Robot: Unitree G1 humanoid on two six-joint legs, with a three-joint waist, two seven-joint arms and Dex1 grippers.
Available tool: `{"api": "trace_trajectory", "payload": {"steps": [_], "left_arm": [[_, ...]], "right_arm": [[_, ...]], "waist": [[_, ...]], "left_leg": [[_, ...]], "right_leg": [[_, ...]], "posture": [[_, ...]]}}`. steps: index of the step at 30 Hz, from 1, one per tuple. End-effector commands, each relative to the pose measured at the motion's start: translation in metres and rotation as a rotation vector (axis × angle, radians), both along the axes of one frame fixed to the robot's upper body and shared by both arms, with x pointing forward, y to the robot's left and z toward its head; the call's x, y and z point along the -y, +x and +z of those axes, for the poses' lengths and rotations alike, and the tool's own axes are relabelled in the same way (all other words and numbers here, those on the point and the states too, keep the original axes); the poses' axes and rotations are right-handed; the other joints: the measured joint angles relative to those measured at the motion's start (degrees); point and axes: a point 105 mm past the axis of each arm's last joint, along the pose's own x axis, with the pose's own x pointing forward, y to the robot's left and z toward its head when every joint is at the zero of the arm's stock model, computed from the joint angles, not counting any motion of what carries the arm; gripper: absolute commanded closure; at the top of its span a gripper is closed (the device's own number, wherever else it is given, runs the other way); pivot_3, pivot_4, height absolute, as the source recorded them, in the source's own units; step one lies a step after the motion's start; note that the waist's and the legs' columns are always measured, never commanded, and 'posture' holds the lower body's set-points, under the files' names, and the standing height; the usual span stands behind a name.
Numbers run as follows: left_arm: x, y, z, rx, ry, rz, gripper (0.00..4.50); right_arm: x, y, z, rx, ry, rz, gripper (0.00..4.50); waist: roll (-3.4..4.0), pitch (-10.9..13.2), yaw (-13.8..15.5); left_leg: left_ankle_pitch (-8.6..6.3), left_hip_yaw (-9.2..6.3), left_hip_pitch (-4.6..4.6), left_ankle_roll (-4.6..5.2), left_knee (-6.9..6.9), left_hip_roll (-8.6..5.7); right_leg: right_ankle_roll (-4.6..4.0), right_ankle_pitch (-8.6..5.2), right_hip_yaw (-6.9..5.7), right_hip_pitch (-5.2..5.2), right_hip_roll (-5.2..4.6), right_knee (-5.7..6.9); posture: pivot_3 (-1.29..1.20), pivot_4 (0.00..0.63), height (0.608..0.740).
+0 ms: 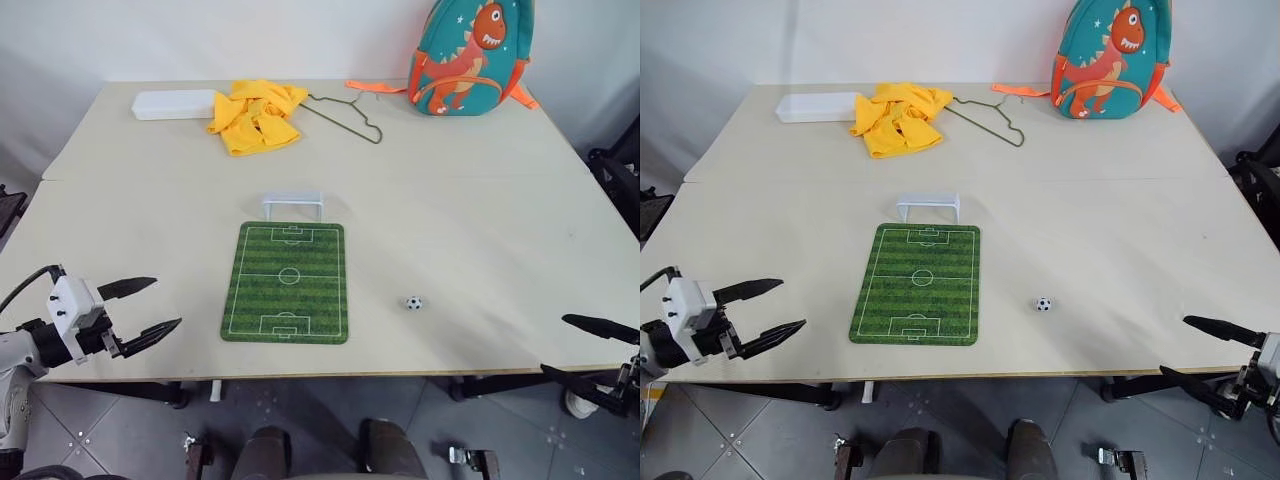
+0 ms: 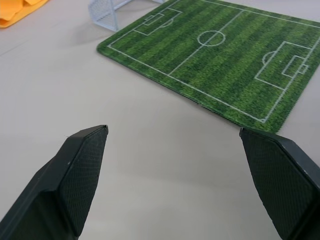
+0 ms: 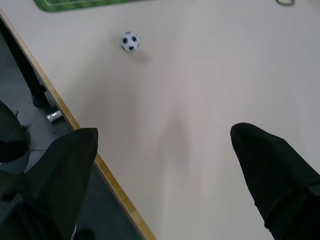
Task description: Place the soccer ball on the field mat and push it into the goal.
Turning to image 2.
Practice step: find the green soccer field mat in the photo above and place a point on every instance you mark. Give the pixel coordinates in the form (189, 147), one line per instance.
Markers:
(215, 60)

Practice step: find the orange plastic tray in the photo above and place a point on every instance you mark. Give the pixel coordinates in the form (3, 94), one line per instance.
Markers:
(15, 10)

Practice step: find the white miniature soccer goal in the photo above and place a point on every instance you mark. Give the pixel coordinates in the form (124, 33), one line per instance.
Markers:
(110, 12)

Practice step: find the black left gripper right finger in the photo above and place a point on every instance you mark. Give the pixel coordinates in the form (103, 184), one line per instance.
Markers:
(280, 185)

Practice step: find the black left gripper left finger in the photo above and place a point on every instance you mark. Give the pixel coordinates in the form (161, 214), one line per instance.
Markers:
(60, 190)

